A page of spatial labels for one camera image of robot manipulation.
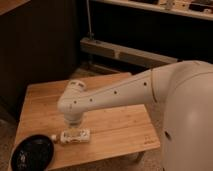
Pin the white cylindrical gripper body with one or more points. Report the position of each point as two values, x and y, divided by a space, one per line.
73 120

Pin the clear bottle with label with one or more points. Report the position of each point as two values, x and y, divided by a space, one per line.
71 136

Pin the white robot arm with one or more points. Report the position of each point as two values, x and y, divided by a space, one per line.
182 92

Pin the black ceramic bowl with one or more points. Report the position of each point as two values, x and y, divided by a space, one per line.
34 153

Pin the grey metal beam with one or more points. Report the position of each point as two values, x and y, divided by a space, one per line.
125 54

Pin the metal pole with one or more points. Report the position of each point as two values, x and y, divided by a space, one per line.
90 32

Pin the wooden shelf with items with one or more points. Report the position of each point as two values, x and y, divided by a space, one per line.
167 6

